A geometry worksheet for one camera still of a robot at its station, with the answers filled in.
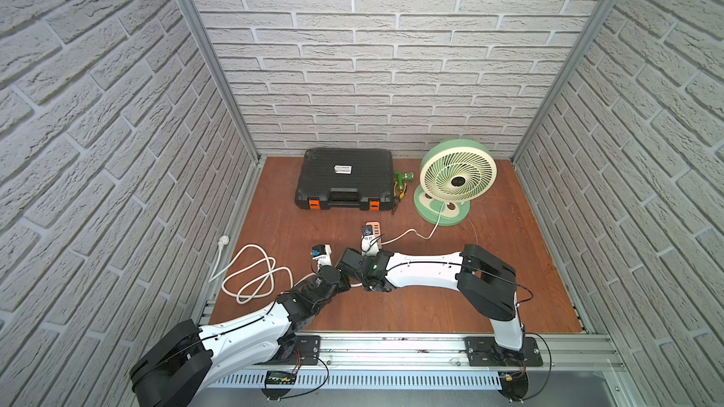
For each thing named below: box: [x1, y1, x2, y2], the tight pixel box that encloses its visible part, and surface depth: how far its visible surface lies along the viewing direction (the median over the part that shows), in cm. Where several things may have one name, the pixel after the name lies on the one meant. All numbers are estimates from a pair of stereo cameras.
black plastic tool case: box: [295, 146, 395, 212], surface depth 105 cm
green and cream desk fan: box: [412, 139, 498, 228], surface depth 85 cm
